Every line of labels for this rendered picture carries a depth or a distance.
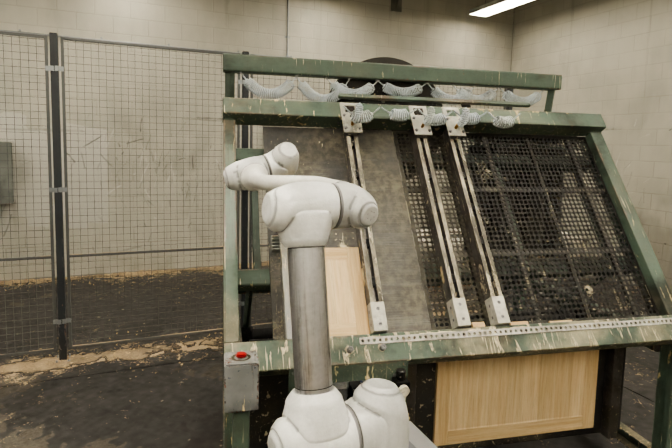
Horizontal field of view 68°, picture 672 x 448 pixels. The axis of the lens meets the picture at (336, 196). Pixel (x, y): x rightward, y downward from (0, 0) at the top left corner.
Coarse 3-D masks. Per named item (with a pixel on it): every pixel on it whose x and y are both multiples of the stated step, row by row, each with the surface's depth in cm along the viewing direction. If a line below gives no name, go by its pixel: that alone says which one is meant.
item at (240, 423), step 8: (232, 416) 179; (240, 416) 178; (248, 416) 179; (232, 424) 179; (240, 424) 178; (248, 424) 179; (232, 432) 179; (240, 432) 179; (248, 432) 179; (232, 440) 179; (240, 440) 179; (248, 440) 180
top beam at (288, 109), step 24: (240, 120) 252; (264, 120) 254; (288, 120) 256; (312, 120) 258; (336, 120) 261; (384, 120) 265; (408, 120) 268; (480, 120) 277; (528, 120) 284; (552, 120) 288; (576, 120) 292; (600, 120) 296
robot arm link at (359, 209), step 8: (336, 184) 140; (344, 184) 143; (352, 184) 147; (344, 192) 138; (352, 192) 139; (360, 192) 140; (368, 192) 143; (344, 200) 137; (352, 200) 138; (360, 200) 137; (368, 200) 137; (344, 208) 136; (352, 208) 136; (360, 208) 136; (368, 208) 136; (376, 208) 138; (344, 216) 137; (352, 216) 136; (360, 216) 136; (368, 216) 137; (376, 216) 139; (344, 224) 139; (352, 224) 138; (360, 224) 137; (368, 224) 138
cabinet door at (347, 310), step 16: (336, 256) 228; (352, 256) 230; (336, 272) 225; (352, 272) 226; (336, 288) 221; (352, 288) 222; (336, 304) 218; (352, 304) 219; (336, 320) 214; (352, 320) 215; (368, 320) 217
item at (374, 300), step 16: (352, 128) 255; (352, 144) 255; (352, 160) 250; (352, 176) 245; (368, 240) 230; (368, 256) 230; (368, 272) 222; (368, 288) 218; (368, 304) 218; (384, 320) 212
